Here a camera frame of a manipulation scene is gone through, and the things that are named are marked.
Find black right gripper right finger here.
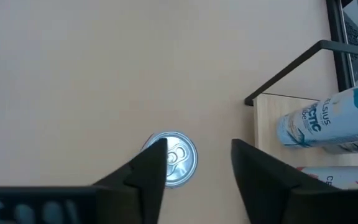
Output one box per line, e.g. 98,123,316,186
231,138,333,224

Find tall Celsius can blue print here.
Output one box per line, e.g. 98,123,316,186
275,79,358,155

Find black aluminium table frame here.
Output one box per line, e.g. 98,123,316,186
325,0,356,93

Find black metal shelf frame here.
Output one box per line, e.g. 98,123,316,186
244,39,358,107

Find tall Celsius can pink print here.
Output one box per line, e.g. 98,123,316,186
296,166,358,191

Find silver Diet Coke can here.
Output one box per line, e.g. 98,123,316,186
140,130,199,189

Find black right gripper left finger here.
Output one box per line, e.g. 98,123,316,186
93,138,169,224

